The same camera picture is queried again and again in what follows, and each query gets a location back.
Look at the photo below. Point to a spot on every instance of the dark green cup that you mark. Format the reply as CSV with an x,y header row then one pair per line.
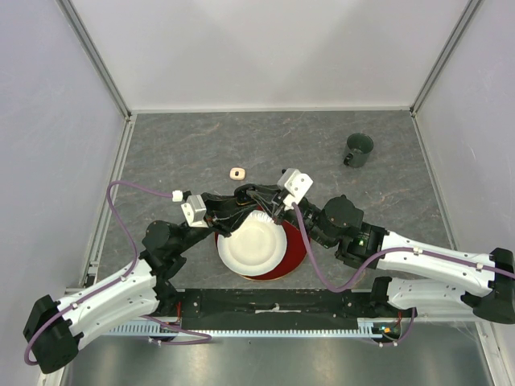
x,y
357,149

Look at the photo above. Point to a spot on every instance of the grey cable duct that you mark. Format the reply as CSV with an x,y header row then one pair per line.
x,y
364,330

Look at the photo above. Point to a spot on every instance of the pink earbud charging case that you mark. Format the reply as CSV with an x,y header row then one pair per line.
x,y
237,174

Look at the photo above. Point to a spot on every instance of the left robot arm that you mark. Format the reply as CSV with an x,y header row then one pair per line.
x,y
56,330

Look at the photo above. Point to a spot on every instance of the red round tray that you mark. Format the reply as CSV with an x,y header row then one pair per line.
x,y
294,257

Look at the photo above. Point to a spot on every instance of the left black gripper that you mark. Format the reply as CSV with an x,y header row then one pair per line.
x,y
223,214

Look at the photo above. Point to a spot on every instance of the black earbud charging case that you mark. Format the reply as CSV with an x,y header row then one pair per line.
x,y
242,196

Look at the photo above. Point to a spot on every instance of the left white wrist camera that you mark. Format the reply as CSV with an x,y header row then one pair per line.
x,y
194,211

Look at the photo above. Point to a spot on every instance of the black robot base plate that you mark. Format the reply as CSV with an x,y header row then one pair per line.
x,y
205,303

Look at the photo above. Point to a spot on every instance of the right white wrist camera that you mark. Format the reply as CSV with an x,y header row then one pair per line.
x,y
296,184

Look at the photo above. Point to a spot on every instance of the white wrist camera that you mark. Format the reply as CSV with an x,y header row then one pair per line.
x,y
296,184
194,211

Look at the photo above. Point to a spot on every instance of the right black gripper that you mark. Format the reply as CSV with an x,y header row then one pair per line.
x,y
269,197

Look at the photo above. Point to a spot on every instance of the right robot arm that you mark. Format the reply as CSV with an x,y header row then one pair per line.
x,y
480,282

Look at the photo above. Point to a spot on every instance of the white paper plate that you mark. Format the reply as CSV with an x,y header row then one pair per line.
x,y
255,248

